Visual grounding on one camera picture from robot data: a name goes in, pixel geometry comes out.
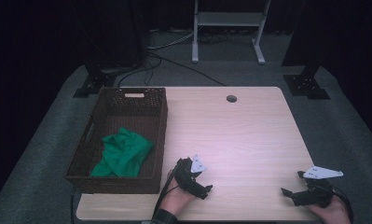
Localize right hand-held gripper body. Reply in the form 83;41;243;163
292;165;344;208

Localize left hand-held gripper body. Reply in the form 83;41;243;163
173;154;207;199

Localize green printed t-shirt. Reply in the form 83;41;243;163
90;126;156;178

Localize brown wicker basket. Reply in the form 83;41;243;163
63;87;169;195

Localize person's left hand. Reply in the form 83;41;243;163
159;170;196;216

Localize person's right hand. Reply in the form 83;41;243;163
305;195;351;224

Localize black metal stand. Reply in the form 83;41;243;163
73;0;149;99
281;0;331;101

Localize white metal stand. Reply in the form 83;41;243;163
191;0;272;65

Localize left hand-held gripper cable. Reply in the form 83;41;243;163
154;164;179;218

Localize hand-held gripper cable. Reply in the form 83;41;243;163
331;186;354;223
154;164;179;218

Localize right hand-held gripper cable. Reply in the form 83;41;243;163
331;186;354;223

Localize black floor cable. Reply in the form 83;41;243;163
117;54;163;88
147;51;227;87

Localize black cable under table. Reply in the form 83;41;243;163
69;186;77;224

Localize white floor cables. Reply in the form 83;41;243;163
147;29;197;50

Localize tangle of black cables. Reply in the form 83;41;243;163
198;31;229;45

